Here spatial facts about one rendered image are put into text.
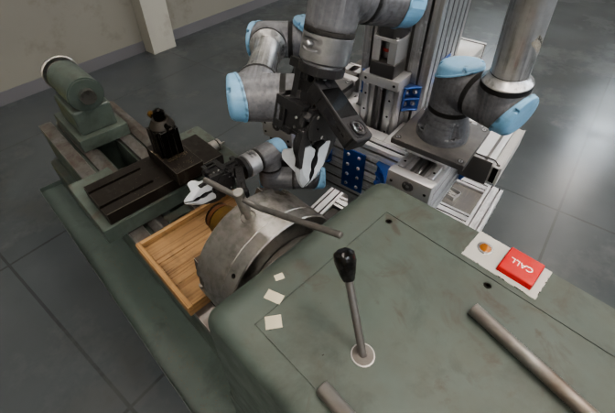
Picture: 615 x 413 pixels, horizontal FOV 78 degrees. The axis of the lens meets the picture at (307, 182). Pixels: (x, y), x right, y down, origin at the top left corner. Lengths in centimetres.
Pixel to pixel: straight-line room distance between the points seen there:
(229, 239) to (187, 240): 47
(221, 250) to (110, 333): 150
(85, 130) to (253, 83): 102
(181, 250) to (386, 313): 75
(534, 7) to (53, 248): 260
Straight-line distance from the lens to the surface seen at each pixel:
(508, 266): 77
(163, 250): 126
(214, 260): 82
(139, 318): 158
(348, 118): 56
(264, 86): 91
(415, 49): 131
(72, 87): 172
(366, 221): 77
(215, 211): 101
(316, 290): 67
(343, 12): 55
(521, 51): 96
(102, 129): 181
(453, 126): 114
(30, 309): 254
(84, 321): 235
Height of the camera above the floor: 182
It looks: 42 degrees down
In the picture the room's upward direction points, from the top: straight up
